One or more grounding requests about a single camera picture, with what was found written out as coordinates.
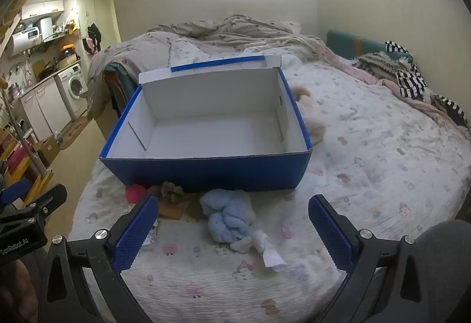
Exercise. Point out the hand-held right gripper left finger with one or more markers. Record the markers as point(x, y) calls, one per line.
point(134, 234)

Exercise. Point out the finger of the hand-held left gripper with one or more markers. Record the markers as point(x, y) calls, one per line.
point(14, 190)
point(44, 200)

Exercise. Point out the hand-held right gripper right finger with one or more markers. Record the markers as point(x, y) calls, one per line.
point(331, 231)

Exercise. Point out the pink soft toy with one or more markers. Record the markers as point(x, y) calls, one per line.
point(134, 193)

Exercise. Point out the brown cloth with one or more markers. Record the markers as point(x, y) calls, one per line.
point(171, 190)

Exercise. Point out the white sock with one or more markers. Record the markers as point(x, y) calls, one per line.
point(257, 240)

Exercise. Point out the light blue fluffy toy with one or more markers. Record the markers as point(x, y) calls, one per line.
point(224, 220)

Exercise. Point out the cream plush toy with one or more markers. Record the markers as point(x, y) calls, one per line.
point(314, 128)

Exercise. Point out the blue cardboard box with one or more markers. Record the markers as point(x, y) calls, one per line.
point(220, 172)

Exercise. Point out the small patterned cloth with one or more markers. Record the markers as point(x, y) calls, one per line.
point(151, 238)

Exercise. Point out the wooden rack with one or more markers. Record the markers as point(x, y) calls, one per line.
point(36, 183)

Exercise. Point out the red bag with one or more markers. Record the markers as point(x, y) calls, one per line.
point(16, 158)

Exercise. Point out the brown cardboard piece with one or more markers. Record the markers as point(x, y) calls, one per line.
point(171, 211)

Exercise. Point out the cardboard carton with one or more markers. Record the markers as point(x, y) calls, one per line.
point(48, 150)

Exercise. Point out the brown floor mat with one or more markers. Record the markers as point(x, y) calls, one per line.
point(73, 133)

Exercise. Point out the white kitchen cabinet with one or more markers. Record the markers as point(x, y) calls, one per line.
point(46, 108)

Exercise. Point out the white washing machine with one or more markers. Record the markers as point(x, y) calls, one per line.
point(73, 89)

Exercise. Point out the person's grey clothing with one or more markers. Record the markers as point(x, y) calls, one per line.
point(447, 264)

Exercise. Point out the pink blanket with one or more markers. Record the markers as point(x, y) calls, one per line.
point(371, 82)

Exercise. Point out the white water heater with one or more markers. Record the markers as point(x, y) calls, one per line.
point(31, 36)

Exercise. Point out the black and white striped garment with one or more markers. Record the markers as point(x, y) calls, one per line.
point(412, 82)

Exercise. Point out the dark hanging clothes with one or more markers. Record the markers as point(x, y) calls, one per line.
point(94, 36)

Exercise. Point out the patterned knit blanket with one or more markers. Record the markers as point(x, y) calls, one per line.
point(382, 63)

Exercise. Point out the teal headboard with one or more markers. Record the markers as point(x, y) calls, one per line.
point(342, 43)

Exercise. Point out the beige duvet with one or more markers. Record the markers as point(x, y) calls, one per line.
point(228, 36)

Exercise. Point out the white wall cabinet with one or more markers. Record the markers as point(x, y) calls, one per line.
point(42, 8)

